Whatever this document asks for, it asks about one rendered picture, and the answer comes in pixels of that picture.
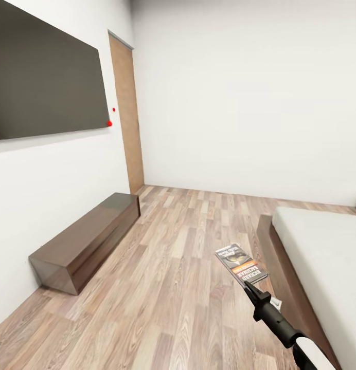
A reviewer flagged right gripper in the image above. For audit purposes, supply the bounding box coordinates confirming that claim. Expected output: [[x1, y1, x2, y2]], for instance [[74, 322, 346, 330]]
[[244, 281, 286, 333]]

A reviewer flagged hardback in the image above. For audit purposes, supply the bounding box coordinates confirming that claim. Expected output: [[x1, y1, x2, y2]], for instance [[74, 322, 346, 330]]
[[215, 243, 269, 289]]

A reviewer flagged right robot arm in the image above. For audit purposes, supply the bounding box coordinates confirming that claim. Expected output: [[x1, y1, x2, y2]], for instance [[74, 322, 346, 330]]
[[244, 281, 338, 370]]

